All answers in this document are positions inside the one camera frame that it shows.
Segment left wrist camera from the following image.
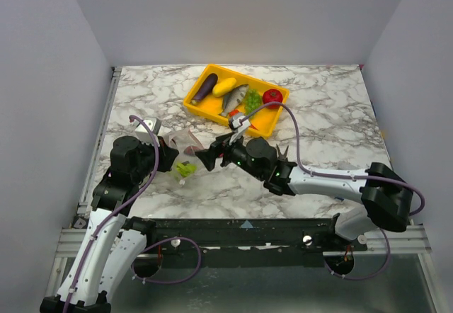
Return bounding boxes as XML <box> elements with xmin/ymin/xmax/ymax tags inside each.
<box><xmin>134</xmin><ymin>117</ymin><xmax>161</xmax><ymax>145</ymax></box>

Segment yellow squash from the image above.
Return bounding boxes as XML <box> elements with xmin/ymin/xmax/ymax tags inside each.
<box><xmin>212</xmin><ymin>77</ymin><xmax>237</xmax><ymax>98</ymax></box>

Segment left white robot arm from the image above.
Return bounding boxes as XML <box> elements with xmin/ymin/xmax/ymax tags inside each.
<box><xmin>40</xmin><ymin>136</ymin><xmax>179</xmax><ymax>312</ymax></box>

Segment clear zip top bag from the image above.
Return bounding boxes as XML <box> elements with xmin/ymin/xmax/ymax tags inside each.
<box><xmin>164</xmin><ymin>128</ymin><xmax>204</xmax><ymax>186</ymax></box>

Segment aluminium extrusion frame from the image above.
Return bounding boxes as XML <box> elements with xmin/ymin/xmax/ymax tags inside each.
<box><xmin>38</xmin><ymin>67</ymin><xmax>440</xmax><ymax>313</ymax></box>

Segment orange carrot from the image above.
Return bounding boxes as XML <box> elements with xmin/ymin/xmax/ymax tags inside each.
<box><xmin>229</xmin><ymin>109</ymin><xmax>256</xmax><ymax>130</ymax></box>

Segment yellow plastic tray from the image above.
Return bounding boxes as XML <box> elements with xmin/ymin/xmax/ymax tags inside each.
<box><xmin>183</xmin><ymin>64</ymin><xmax>289</xmax><ymax>126</ymax></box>

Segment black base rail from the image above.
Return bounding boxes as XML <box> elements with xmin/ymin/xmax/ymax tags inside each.
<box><xmin>130</xmin><ymin>219</ymin><xmax>367</xmax><ymax>275</ymax></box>

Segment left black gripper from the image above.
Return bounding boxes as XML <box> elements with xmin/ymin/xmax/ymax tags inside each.
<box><xmin>133</xmin><ymin>135</ymin><xmax>180</xmax><ymax>183</ymax></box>

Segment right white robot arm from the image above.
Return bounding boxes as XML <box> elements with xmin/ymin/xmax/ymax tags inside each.
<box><xmin>195</xmin><ymin>135</ymin><xmax>413</xmax><ymax>251</ymax></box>

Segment purple eggplant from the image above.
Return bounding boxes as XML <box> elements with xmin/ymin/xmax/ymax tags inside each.
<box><xmin>190</xmin><ymin>73</ymin><xmax>218</xmax><ymax>106</ymax></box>

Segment dark red apple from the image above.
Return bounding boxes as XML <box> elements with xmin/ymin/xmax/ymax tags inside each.
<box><xmin>183</xmin><ymin>145</ymin><xmax>203</xmax><ymax>157</ymax></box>

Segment grey toy fish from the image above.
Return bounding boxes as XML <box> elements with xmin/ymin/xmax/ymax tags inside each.
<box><xmin>219</xmin><ymin>84</ymin><xmax>249</xmax><ymax>117</ymax></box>

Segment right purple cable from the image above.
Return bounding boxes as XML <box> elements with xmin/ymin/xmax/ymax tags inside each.
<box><xmin>243</xmin><ymin>101</ymin><xmax>425</xmax><ymax>281</ymax></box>

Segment green grape bunch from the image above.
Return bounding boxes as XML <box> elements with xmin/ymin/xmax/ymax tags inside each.
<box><xmin>244</xmin><ymin>89</ymin><xmax>262</xmax><ymax>115</ymax></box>

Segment red tomato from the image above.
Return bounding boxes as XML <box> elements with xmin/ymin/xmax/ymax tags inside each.
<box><xmin>262</xmin><ymin>89</ymin><xmax>283</xmax><ymax>104</ymax></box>

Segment yellow handled pliers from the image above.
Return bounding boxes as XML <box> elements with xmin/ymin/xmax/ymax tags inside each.
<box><xmin>276</xmin><ymin>144</ymin><xmax>289</xmax><ymax>161</ymax></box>

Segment green celery stalk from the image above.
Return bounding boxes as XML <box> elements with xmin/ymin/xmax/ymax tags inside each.
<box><xmin>176</xmin><ymin>161</ymin><xmax>197</xmax><ymax>178</ymax></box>

